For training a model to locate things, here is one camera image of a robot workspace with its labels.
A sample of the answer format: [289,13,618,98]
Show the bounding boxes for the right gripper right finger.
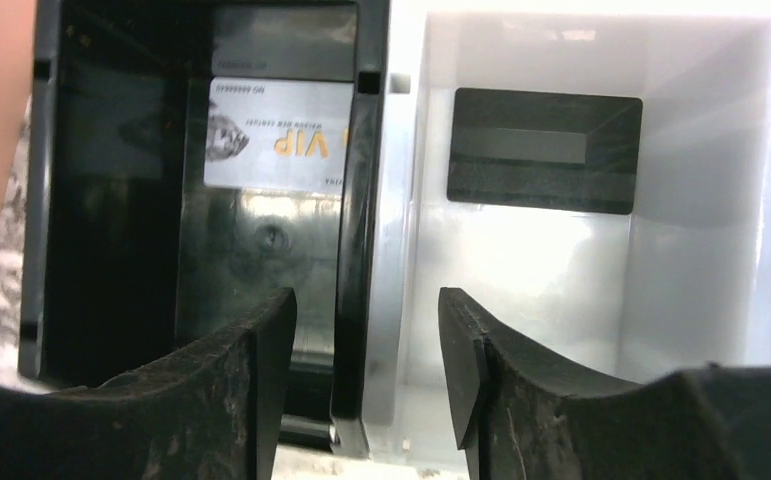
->
[438,287,771,479]

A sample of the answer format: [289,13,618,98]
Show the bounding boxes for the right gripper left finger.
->
[0,288,297,479]

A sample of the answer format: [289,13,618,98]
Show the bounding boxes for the black card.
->
[446,87,643,215]

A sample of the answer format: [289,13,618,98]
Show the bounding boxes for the silver VIP card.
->
[203,77,353,195]

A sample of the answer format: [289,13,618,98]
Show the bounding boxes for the black left tray bin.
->
[17,1,390,458]

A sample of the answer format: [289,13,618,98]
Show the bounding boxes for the white middle tray bin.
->
[362,1,771,471]

